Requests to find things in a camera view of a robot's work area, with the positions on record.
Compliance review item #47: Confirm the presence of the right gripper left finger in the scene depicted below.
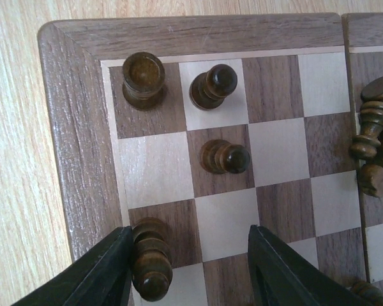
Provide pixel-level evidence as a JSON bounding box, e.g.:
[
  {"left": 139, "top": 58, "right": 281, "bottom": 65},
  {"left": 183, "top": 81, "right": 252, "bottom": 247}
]
[{"left": 15, "top": 226, "right": 133, "bottom": 305}]

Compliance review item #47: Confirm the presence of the dark pawn on board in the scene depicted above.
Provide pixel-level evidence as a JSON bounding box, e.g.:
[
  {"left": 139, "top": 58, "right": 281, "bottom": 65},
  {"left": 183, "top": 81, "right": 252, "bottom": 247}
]
[{"left": 189, "top": 64, "right": 238, "bottom": 110}]

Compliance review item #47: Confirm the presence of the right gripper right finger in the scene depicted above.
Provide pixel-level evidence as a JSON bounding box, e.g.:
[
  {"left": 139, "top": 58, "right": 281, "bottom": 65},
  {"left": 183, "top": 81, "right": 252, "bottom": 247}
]
[{"left": 248, "top": 225, "right": 380, "bottom": 305}]

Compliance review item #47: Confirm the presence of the dark bishop chess piece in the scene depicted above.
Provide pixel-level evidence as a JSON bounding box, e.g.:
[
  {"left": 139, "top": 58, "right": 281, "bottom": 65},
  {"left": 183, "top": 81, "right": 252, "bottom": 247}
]
[{"left": 131, "top": 217, "right": 173, "bottom": 302}]

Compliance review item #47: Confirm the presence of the dark rook chess piece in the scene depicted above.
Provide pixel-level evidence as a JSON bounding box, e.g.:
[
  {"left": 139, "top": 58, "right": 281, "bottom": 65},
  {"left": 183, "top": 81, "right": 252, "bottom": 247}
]
[{"left": 122, "top": 52, "right": 165, "bottom": 110}]

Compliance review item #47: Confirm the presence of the wooden chess board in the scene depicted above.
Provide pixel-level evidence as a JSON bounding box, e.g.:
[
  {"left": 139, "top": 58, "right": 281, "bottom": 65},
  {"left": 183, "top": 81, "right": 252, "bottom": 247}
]
[{"left": 38, "top": 13, "right": 383, "bottom": 305}]

